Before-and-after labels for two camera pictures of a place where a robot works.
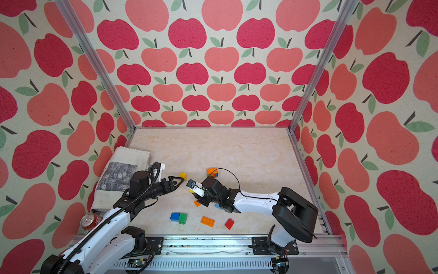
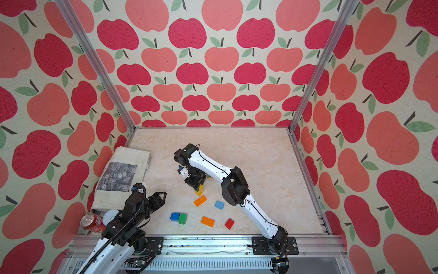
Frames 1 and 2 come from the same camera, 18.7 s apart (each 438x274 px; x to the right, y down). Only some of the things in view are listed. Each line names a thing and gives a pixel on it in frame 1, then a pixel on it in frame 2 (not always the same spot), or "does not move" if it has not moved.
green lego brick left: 182,218 does not move
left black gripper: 171,184 → 157,200
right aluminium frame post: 345,13 does not move
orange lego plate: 197,203 does not move
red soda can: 88,221 does not move
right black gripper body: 215,200 → 195,180
